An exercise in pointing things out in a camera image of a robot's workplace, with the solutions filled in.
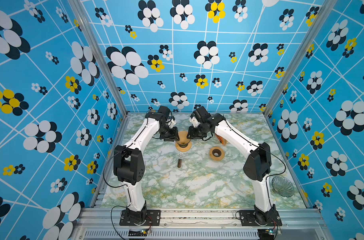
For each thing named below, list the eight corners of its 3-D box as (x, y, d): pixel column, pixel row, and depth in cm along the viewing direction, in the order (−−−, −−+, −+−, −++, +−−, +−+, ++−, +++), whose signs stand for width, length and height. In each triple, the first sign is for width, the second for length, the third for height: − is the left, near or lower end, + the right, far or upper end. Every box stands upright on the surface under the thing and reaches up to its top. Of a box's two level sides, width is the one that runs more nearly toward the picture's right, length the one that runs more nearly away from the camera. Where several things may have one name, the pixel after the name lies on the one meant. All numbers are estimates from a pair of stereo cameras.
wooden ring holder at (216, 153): (209, 160, 96) (210, 158, 94) (208, 148, 102) (209, 146, 100) (224, 160, 96) (225, 158, 94) (222, 148, 102) (223, 146, 100)
